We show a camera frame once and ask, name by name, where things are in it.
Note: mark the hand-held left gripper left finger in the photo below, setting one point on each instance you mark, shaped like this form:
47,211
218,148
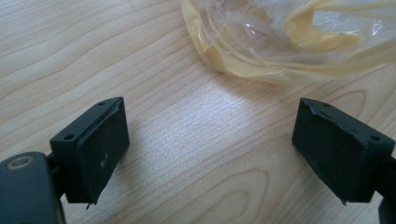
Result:
93,155

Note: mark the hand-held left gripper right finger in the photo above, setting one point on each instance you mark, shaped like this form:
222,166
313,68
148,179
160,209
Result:
336,149

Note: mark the translucent plastic trash bag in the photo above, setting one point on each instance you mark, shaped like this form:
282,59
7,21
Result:
249,62

